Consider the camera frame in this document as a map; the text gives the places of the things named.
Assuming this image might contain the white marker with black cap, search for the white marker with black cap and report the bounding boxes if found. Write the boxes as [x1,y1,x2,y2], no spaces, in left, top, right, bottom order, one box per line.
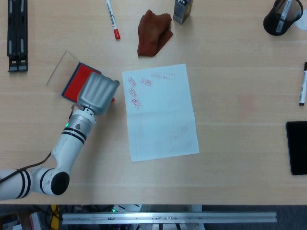
[298,61,307,106]

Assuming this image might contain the black mesh pen holder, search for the black mesh pen holder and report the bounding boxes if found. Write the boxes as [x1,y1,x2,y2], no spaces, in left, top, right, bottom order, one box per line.
[263,0,304,36]

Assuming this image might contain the aluminium rail profile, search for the aluminium rail profile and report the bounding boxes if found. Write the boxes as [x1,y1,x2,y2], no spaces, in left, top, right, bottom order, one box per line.
[61,211,278,225]

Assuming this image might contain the black smartphone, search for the black smartphone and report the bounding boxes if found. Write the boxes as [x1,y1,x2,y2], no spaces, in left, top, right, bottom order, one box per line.
[285,121,307,175]

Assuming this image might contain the black metal bracket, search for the black metal bracket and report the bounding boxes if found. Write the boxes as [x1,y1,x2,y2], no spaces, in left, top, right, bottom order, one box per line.
[7,0,29,73]

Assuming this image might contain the white device under table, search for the white device under table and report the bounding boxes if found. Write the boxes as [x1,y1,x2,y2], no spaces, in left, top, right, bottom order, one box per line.
[112,204,142,213]

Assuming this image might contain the dark arm cable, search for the dark arm cable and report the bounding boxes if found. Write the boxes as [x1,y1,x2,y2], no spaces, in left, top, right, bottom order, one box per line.
[0,150,52,183]

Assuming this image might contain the brown cloth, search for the brown cloth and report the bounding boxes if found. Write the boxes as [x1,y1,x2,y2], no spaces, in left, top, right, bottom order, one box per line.
[137,9,174,58]

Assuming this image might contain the dark carton box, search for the dark carton box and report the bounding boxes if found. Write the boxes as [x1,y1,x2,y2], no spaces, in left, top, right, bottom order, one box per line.
[173,0,194,24]

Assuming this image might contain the white marker with red cap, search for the white marker with red cap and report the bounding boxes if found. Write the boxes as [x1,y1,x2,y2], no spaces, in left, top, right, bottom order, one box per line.
[105,0,121,40]

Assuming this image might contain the white lined paper sheet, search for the white lined paper sheet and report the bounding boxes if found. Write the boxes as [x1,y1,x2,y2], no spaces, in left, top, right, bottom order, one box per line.
[121,63,200,162]

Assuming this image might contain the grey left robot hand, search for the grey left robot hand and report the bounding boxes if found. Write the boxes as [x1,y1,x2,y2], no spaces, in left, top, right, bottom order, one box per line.
[77,72,120,116]

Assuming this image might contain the white marker with blue cap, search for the white marker with blue cap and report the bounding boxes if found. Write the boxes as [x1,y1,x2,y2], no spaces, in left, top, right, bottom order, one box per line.
[275,0,292,33]

